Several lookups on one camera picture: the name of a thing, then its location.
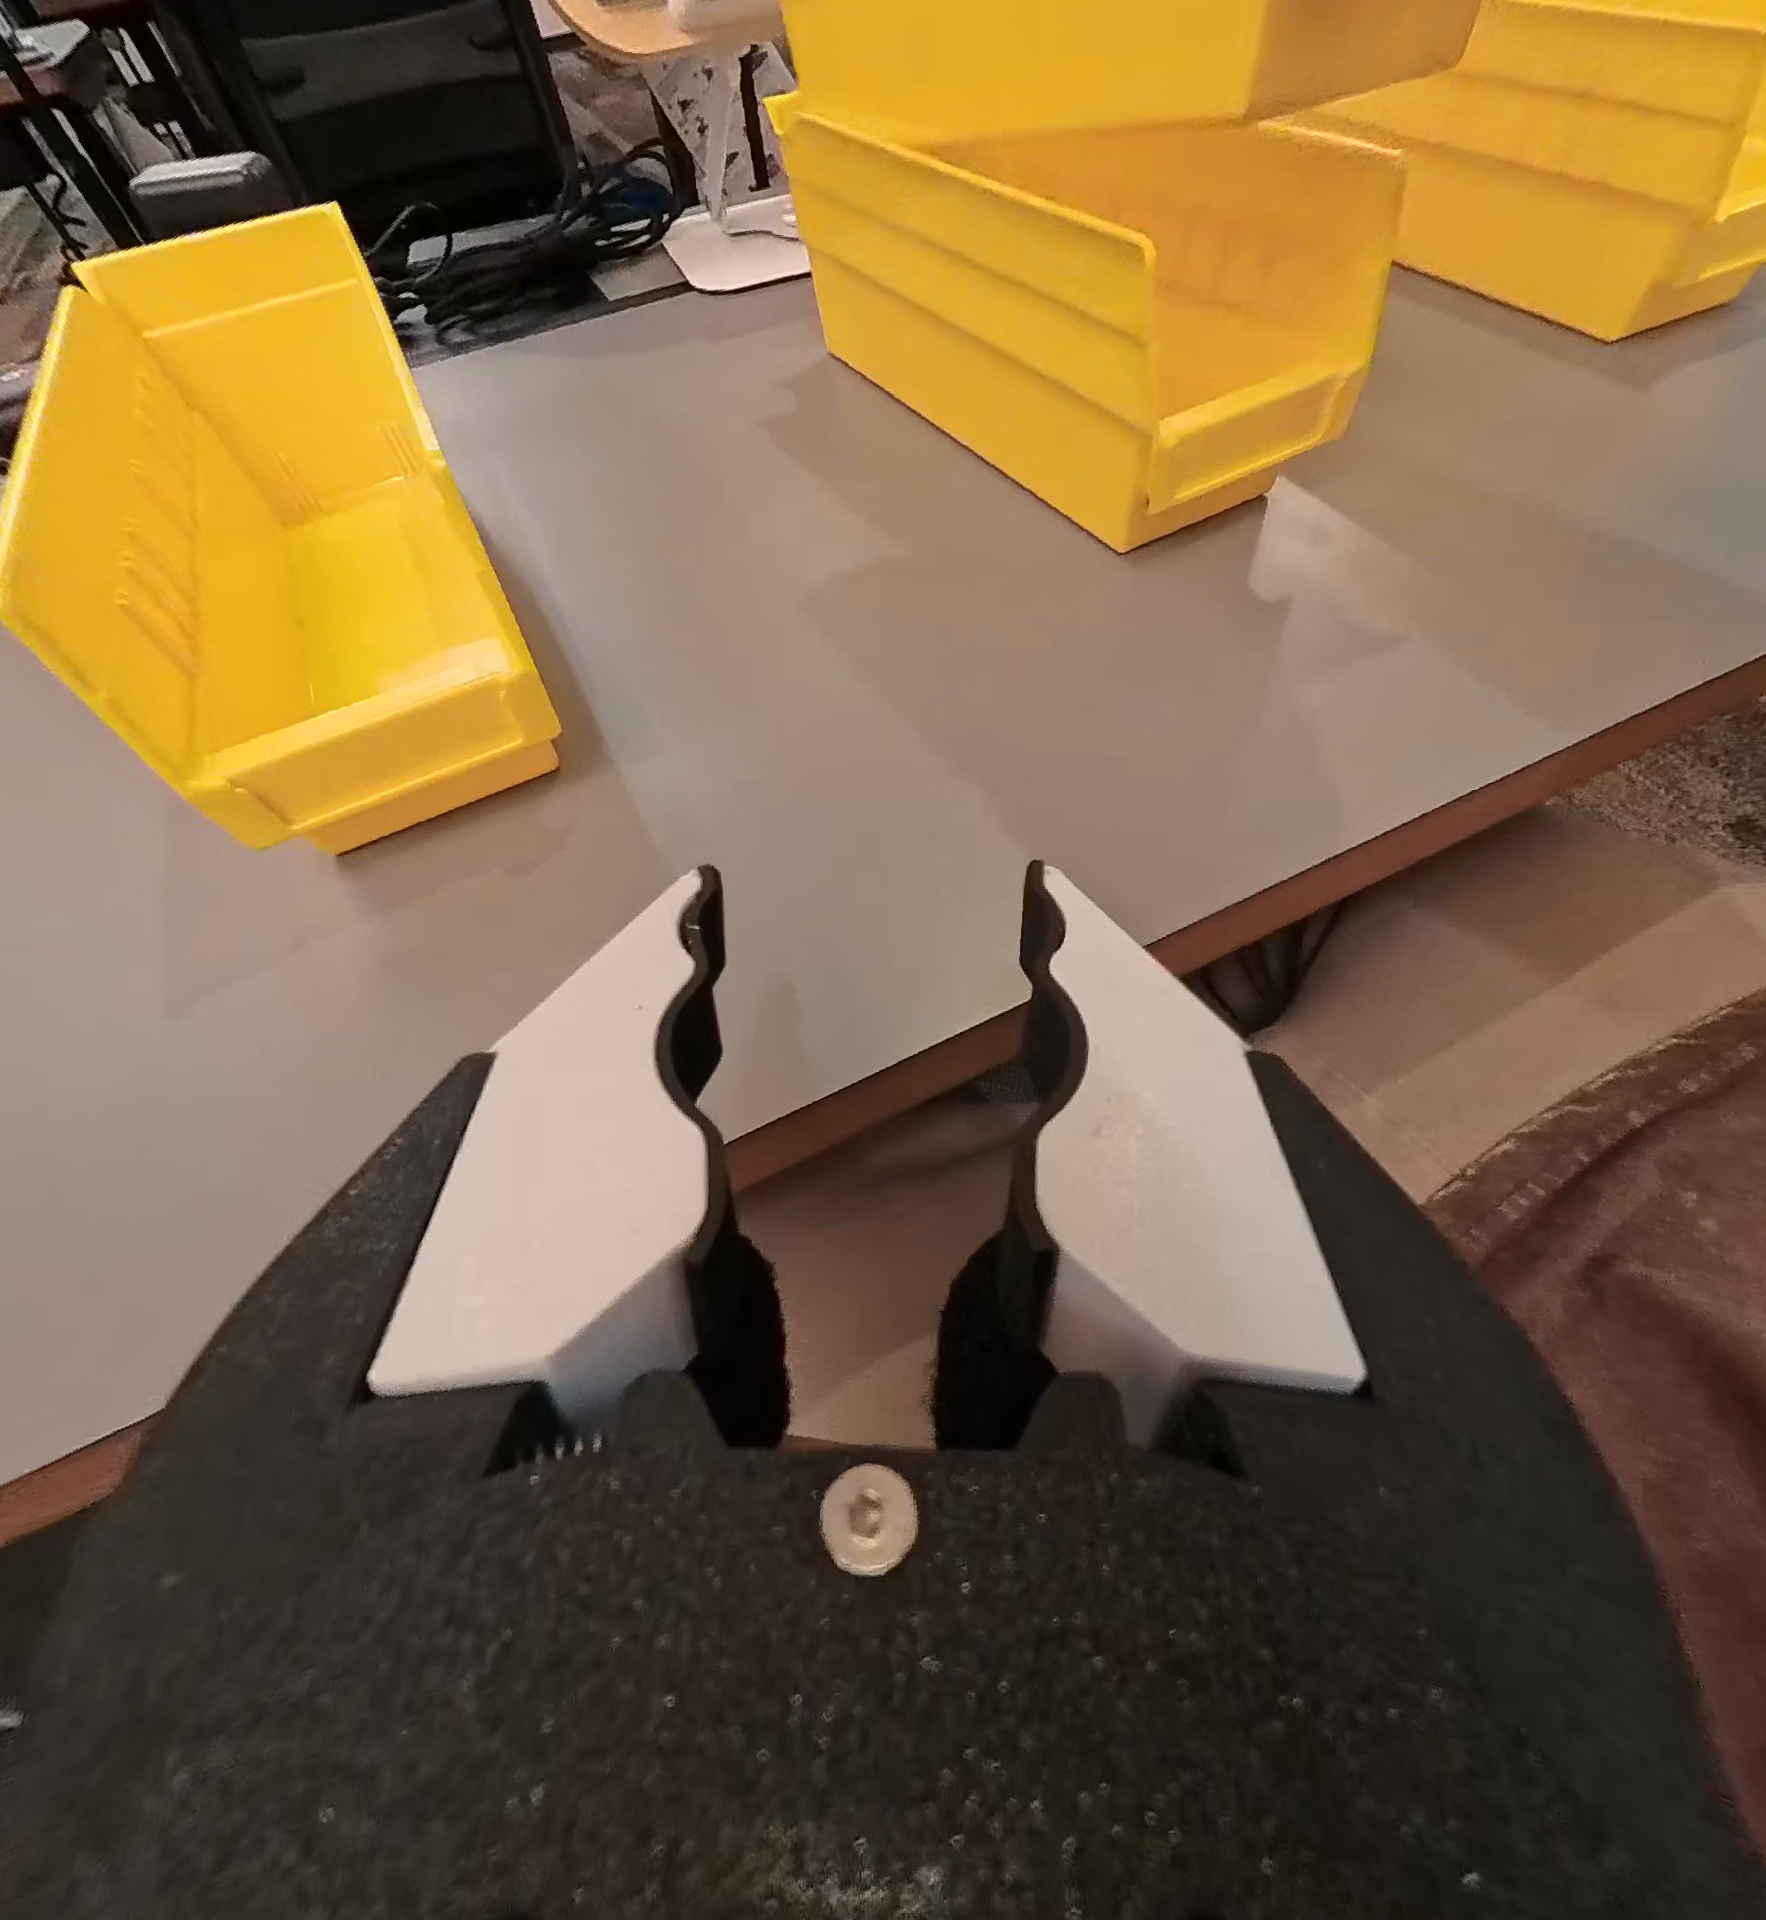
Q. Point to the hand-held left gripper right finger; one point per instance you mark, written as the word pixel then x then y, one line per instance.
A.
pixel 1180 1201

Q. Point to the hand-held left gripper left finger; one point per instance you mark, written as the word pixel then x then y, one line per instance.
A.
pixel 557 1201

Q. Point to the yellow plastic storage bin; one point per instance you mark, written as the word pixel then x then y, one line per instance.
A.
pixel 1545 225
pixel 374 632
pixel 1127 60
pixel 974 393

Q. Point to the grey desk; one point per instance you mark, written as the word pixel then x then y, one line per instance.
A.
pixel 897 675

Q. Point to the person's brown shirt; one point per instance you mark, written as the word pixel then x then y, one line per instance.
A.
pixel 1694 1352

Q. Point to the dark grey box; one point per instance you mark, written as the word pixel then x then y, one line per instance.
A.
pixel 208 197

